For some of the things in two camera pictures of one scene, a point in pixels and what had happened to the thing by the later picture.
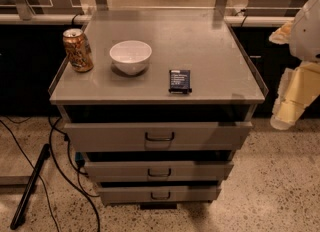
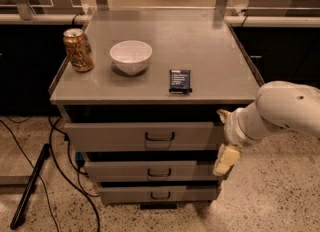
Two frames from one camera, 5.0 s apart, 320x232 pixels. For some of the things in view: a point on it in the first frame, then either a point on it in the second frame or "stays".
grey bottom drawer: (158, 194) stays
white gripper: (307, 33) to (232, 130)
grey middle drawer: (157, 171) stays
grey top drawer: (158, 137) stays
